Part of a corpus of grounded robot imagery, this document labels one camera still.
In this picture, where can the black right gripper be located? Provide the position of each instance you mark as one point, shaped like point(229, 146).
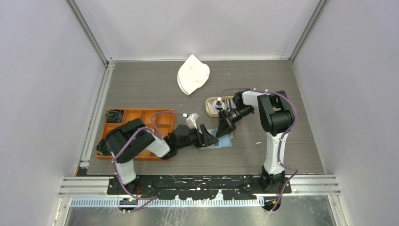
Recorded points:
point(224, 127)

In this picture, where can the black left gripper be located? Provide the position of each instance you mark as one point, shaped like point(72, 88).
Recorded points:
point(205, 139)

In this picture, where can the green card holder wallet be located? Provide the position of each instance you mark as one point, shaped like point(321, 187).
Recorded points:
point(224, 141)

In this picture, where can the beige oval card tray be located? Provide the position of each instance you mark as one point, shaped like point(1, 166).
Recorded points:
point(214, 105)

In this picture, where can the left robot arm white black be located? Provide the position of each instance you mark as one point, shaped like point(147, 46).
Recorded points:
point(130, 139)

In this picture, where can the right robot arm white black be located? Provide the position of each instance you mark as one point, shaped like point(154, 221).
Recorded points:
point(277, 118)

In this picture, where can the orange compartment organizer tray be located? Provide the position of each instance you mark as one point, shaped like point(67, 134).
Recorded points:
point(117, 117)

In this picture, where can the white folded cloth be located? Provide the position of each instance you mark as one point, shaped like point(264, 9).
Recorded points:
point(192, 75)

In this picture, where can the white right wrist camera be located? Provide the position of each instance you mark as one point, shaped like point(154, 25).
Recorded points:
point(220, 105)

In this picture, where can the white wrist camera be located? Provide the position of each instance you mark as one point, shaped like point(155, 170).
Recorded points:
point(191, 120)
point(220, 105)

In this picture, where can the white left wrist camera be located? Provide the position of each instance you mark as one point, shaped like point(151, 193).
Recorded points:
point(191, 120)

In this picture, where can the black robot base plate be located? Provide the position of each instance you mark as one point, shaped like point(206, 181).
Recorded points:
point(203, 187)

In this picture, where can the aluminium frame rail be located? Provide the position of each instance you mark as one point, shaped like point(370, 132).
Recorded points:
point(102, 186)

